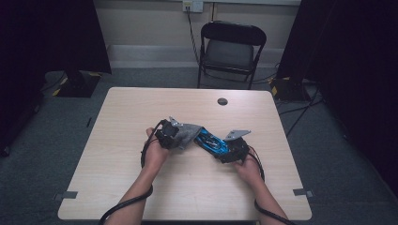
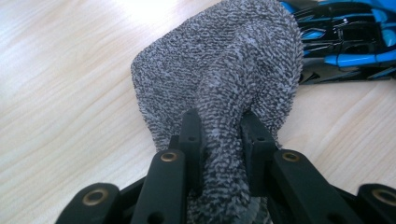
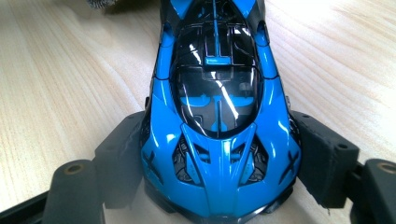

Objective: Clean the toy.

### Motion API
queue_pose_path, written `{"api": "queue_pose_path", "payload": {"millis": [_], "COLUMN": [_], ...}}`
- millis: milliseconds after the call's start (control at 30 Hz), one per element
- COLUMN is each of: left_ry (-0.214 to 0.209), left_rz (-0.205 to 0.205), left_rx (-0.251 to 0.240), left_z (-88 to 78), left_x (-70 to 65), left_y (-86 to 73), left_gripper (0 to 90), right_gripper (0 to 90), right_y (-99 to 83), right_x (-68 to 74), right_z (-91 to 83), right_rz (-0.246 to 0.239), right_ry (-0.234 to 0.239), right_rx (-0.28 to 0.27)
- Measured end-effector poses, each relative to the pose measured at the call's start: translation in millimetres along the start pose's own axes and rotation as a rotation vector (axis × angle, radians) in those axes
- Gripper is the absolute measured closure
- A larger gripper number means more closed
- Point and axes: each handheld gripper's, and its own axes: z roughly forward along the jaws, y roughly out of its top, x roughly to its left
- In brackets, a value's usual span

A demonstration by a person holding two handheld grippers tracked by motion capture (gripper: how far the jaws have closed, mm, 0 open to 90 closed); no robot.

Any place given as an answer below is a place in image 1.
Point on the grey towel cloth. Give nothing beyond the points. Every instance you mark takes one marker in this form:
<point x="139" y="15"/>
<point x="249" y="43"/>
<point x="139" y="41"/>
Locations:
<point x="187" y="134"/>

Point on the black folding chair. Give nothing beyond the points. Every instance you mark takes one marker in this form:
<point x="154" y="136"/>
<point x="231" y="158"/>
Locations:
<point x="230" y="53"/>

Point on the black curtain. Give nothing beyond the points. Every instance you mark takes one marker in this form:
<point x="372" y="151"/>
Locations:
<point x="350" y="62"/>
<point x="47" y="37"/>

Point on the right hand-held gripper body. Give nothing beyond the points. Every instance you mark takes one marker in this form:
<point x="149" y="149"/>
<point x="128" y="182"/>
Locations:
<point x="239" y="150"/>

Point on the person's right hand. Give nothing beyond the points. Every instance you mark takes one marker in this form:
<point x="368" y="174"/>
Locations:
<point x="250" y="170"/>

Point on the black stand base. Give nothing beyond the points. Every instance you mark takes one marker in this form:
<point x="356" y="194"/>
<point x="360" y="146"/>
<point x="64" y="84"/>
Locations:
<point x="78" y="86"/>
<point x="289" y="89"/>

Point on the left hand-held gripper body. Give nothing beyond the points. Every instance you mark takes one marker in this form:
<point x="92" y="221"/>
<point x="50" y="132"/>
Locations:
<point x="167" y="136"/>

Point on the blue and black toy car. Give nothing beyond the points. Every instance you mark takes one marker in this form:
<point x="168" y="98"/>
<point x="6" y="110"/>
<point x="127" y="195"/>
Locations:
<point x="211" y="142"/>

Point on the grey tape strip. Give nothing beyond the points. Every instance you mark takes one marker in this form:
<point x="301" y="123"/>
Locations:
<point x="65" y="195"/>
<point x="303" y="192"/>

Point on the round black table grommet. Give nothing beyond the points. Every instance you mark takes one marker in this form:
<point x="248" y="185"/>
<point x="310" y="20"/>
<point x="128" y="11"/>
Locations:
<point x="222" y="101"/>

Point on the person's left hand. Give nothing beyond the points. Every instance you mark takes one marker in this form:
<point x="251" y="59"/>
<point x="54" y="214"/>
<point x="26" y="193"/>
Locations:
<point x="155" y="156"/>

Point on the white wall socket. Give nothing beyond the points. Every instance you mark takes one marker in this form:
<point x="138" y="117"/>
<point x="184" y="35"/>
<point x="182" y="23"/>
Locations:
<point x="193" y="5"/>

